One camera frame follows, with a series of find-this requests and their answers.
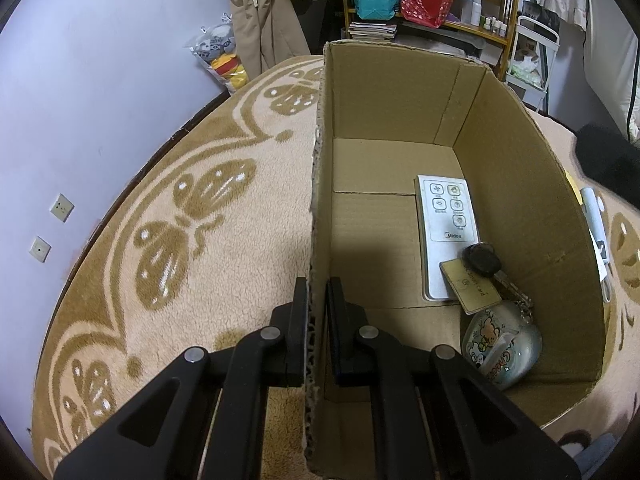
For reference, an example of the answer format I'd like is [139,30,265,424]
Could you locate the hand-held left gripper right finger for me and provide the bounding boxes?
[325,276,583,480]

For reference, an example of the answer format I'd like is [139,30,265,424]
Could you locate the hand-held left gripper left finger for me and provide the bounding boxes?
[52,276,308,480]

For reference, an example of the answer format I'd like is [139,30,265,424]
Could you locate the cardboard box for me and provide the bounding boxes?
[302,40,607,480]

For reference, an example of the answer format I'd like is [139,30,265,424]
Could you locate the gold card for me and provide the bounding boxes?
[439,258,502,315]

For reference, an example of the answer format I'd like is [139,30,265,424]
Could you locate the slim white air-conditioner remote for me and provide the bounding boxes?
[414,175,482,302]

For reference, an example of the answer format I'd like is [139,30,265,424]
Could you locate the black car key fob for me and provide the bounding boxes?
[461,241,501,277]

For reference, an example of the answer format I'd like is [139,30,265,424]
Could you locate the clear heart-shaped case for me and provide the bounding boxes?
[461,300,543,392]

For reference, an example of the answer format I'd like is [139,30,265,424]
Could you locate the light blue handheld device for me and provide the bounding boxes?
[579,187,613,303]

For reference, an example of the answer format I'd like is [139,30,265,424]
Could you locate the bag of plush toys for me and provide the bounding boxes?
[187,22,251,93]

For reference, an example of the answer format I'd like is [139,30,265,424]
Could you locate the light blue cloth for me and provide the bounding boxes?
[575,434,621,480]

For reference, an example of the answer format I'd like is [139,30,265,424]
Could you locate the stack of books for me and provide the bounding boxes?
[347,20,398,41]

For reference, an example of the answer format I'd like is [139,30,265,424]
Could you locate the beige coat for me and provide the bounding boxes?
[222,0,311,68]

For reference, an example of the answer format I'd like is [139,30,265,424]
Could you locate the grey flat cardboard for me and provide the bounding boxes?
[395,25,488,58]

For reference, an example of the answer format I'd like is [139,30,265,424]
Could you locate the dark hanging clothes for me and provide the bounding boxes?
[287,0,351,56]

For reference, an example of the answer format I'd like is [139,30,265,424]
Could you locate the pale green packet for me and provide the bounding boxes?
[507,60,543,86]

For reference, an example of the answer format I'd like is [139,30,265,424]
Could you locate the yellow wooden shelf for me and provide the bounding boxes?
[337,0,523,81]

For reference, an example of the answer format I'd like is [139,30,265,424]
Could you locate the white metal cart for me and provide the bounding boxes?
[502,14,561,113]

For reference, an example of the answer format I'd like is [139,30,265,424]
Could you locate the cream folded mattress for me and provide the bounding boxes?
[582,0,640,141]

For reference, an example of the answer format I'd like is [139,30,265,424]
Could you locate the white wall outlet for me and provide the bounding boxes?
[28,236,52,263]
[50,193,75,222]

